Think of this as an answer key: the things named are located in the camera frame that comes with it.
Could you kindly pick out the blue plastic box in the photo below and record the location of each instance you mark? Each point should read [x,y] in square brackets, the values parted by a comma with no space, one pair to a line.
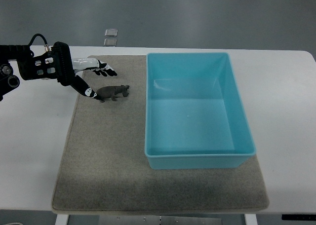
[195,118]

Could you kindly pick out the metal table frame plate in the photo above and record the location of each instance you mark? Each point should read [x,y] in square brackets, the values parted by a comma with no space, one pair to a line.
[249,219]

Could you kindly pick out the grey felt mat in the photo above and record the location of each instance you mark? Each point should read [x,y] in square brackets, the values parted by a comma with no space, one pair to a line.
[104,169]

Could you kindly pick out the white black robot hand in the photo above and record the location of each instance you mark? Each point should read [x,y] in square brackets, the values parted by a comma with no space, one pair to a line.
[58,64]

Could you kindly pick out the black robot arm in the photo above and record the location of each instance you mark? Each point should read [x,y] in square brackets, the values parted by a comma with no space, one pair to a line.
[17,67]

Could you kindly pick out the clear floor socket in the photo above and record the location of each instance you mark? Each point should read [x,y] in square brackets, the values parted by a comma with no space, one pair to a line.
[110,42]
[111,32]

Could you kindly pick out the clear floor socket lower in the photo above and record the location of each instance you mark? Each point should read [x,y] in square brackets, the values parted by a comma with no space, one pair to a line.
[110,42]

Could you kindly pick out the clear floor socket upper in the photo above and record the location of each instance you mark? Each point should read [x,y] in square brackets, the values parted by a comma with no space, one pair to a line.
[111,32]

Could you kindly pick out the brown hippo toy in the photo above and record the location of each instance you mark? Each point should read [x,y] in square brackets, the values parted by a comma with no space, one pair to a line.
[112,92]

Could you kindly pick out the black table control panel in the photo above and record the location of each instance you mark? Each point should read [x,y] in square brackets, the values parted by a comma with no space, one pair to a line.
[298,217]

